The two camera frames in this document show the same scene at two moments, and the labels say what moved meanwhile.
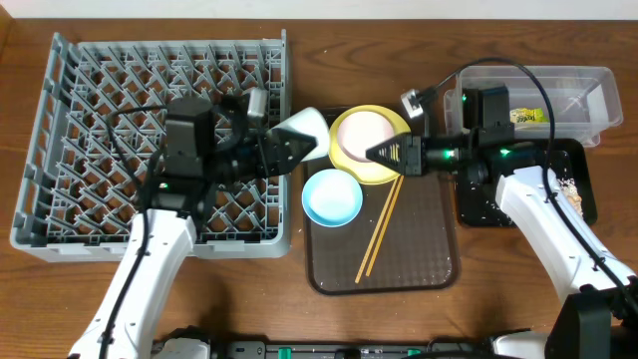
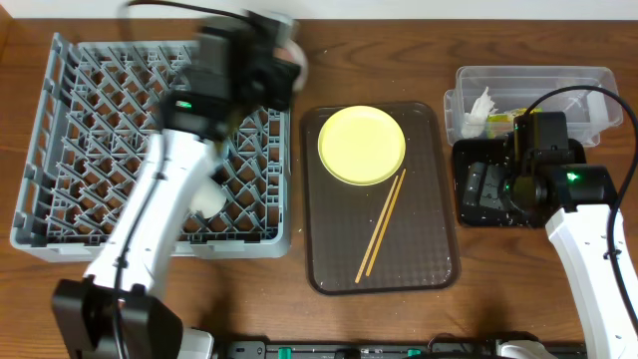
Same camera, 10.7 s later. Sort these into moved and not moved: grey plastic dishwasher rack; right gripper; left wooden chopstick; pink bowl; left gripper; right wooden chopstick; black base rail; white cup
Moved: right gripper; pink bowl; white cup; left gripper
Not moved: right wooden chopstick; black base rail; grey plastic dishwasher rack; left wooden chopstick
